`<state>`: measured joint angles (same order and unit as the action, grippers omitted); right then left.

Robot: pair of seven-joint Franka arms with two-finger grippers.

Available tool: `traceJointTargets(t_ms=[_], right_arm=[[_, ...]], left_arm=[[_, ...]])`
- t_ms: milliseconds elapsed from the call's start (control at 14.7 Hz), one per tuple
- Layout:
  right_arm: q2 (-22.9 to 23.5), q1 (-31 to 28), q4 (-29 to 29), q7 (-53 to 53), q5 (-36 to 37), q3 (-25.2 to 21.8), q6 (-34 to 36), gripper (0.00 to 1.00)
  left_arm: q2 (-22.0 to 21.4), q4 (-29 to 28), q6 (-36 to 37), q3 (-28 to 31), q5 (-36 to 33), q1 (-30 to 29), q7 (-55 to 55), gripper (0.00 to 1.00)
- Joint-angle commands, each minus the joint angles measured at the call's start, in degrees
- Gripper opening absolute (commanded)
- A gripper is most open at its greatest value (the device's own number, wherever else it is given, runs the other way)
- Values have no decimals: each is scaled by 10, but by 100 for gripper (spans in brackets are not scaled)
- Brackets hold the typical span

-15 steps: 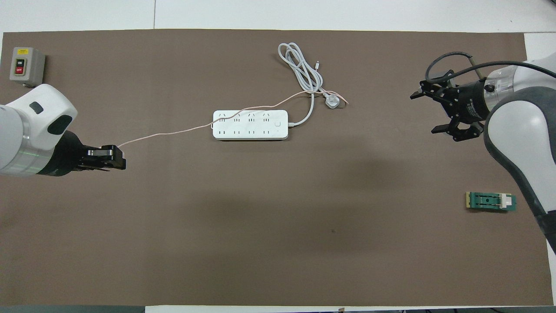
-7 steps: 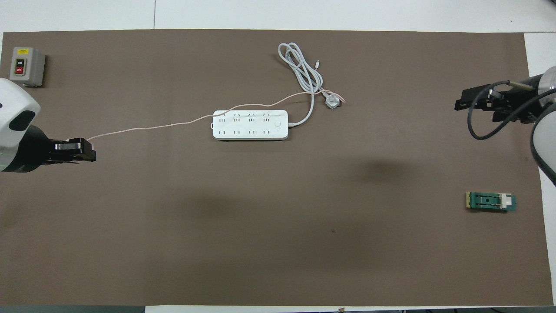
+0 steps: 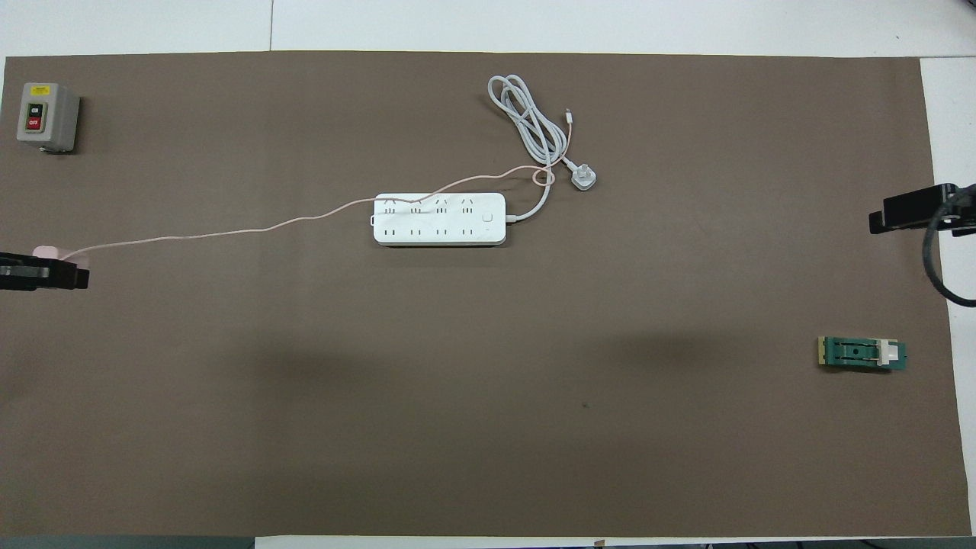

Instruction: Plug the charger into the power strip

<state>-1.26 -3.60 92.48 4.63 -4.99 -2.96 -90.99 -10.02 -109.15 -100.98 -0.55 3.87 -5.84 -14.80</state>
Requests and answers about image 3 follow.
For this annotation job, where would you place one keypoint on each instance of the white power strip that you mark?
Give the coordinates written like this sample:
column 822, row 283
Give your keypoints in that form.
column 457, row 225

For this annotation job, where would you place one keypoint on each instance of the green circuit board module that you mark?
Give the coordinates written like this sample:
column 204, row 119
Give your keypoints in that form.
column 858, row 354

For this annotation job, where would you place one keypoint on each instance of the grey on off switch box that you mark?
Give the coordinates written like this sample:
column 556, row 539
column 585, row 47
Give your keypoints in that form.
column 47, row 116

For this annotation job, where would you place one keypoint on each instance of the pink charger adapter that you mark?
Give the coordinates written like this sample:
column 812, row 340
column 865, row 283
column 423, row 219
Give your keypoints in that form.
column 49, row 252

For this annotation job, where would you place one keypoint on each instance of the brown table mat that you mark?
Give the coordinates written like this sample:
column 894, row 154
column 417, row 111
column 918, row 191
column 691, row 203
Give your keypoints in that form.
column 457, row 381

